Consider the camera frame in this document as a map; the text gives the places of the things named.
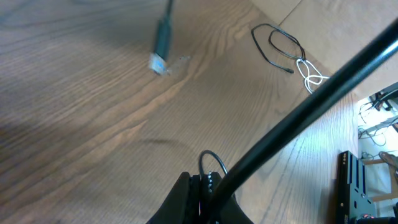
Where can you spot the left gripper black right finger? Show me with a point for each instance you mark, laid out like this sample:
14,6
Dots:
231,213

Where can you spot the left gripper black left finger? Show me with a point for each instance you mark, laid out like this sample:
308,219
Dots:
182,204

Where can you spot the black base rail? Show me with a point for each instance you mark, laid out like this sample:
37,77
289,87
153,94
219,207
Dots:
353,204

